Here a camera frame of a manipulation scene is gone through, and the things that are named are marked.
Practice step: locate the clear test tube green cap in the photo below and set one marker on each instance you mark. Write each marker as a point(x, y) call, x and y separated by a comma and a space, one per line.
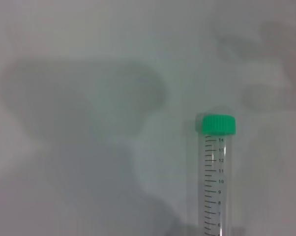
point(219, 124)

